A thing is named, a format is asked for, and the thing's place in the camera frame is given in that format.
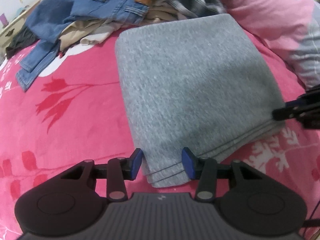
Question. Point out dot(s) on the grey garment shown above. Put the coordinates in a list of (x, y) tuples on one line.
[(198, 83)]

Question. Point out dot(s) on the cream bedside cabinet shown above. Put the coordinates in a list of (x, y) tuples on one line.
[(15, 25)]

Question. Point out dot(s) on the pink grey pillow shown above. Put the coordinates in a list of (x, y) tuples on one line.
[(289, 28)]

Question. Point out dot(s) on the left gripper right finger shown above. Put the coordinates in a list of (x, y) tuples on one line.
[(247, 199)]

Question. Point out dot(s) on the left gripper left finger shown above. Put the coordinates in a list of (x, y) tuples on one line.
[(76, 198)]

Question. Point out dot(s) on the beige clothes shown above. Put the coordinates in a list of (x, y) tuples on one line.
[(96, 31)]

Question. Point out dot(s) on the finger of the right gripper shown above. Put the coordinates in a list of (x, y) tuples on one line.
[(295, 103), (286, 113)]

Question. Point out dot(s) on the dark garment at bedside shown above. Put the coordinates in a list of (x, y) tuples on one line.
[(24, 38)]

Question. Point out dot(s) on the blue denim jeans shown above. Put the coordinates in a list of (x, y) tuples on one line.
[(51, 17)]

